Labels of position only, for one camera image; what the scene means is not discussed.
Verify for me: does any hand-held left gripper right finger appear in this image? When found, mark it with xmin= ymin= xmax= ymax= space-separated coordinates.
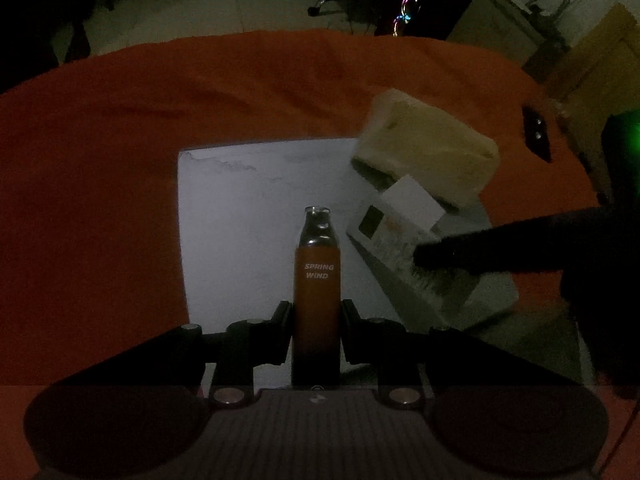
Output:
xmin=340 ymin=299 xmax=576 ymax=407

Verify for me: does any white drawer cabinet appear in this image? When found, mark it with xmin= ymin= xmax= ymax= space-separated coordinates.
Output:
xmin=445 ymin=0 xmax=571 ymax=68

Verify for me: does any orange bottle with silver top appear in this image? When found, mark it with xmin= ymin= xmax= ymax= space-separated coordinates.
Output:
xmin=292 ymin=206 xmax=342 ymax=388

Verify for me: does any dark wardrobe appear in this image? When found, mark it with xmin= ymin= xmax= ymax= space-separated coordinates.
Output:
xmin=0 ymin=0 xmax=93 ymax=93

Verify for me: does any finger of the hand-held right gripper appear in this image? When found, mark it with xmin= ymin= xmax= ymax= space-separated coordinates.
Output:
xmin=414 ymin=204 xmax=617 ymax=281

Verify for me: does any white sheet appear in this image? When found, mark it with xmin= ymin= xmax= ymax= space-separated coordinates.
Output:
xmin=177 ymin=137 xmax=518 ymax=391

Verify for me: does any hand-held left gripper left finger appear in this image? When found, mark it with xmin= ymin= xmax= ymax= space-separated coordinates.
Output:
xmin=55 ymin=301 xmax=294 ymax=407

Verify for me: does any light wooden cabinet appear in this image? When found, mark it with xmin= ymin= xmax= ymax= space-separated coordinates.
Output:
xmin=542 ymin=2 xmax=640 ymax=196

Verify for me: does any computer tower with coloured lights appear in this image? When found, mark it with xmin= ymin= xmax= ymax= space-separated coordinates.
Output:
xmin=390 ymin=0 xmax=423 ymax=38

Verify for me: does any orange desktop cloth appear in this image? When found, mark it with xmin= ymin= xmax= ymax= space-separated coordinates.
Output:
xmin=0 ymin=30 xmax=640 ymax=480

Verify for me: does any small white carton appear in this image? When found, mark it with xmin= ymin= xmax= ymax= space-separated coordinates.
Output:
xmin=346 ymin=174 xmax=481 ymax=321

